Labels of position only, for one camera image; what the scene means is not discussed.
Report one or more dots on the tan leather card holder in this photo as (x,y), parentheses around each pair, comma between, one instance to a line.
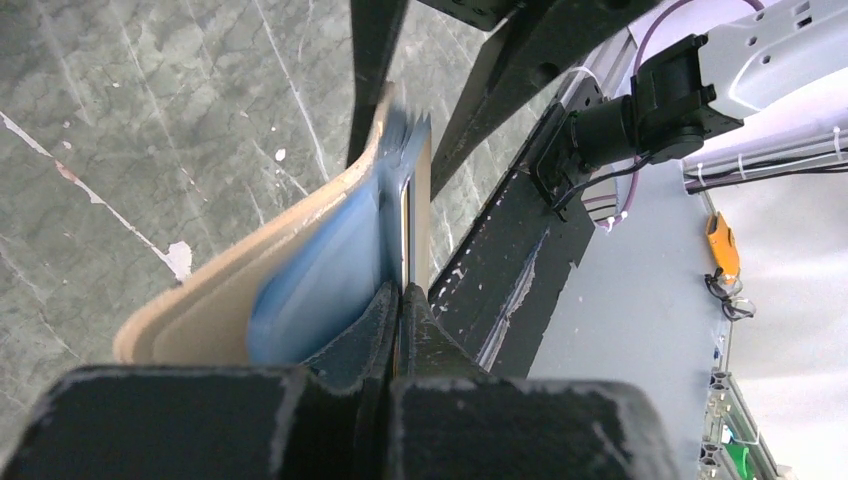
(203,321)

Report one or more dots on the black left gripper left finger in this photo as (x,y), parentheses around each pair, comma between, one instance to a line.
(325,419)

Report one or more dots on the gold credit card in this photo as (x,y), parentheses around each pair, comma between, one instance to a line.
(415,215)

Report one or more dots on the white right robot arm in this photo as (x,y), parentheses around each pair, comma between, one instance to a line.
(701,87)

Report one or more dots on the orange tool on floor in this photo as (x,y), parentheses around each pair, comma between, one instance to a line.
(721,241)

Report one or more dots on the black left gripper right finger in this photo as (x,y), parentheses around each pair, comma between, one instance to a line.
(450,419)

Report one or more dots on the blue credit cards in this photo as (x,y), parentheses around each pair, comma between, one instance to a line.
(330,281)

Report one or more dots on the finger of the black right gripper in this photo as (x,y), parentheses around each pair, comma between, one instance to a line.
(537,43)
(375,28)

